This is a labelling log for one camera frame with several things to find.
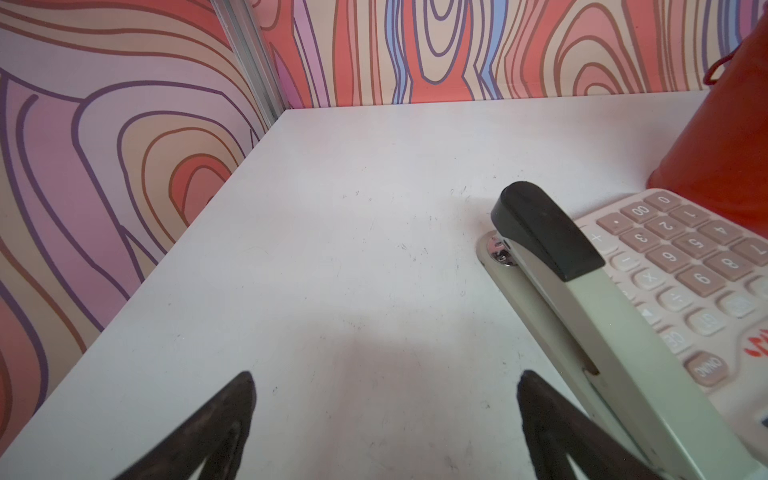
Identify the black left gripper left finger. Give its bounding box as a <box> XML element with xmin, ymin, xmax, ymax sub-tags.
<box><xmin>118</xmin><ymin>371</ymin><xmax>257</xmax><ymax>479</ymax></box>

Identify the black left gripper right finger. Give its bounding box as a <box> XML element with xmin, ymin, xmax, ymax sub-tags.
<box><xmin>517</xmin><ymin>370</ymin><xmax>659</xmax><ymax>479</ymax></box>

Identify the grey stapler black tip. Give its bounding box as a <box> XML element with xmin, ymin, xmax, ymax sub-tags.
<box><xmin>477</xmin><ymin>181</ymin><xmax>767</xmax><ymax>479</ymax></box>

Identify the pink calculator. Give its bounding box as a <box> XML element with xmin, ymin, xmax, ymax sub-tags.
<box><xmin>576</xmin><ymin>189</ymin><xmax>767</xmax><ymax>463</ymax></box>

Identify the red metal pen cup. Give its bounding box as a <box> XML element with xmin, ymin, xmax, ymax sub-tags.
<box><xmin>647</xmin><ymin>15</ymin><xmax>767</xmax><ymax>237</ymax></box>

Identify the aluminium frame post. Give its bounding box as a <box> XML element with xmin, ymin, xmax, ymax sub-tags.
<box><xmin>211</xmin><ymin>0</ymin><xmax>287</xmax><ymax>130</ymax></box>

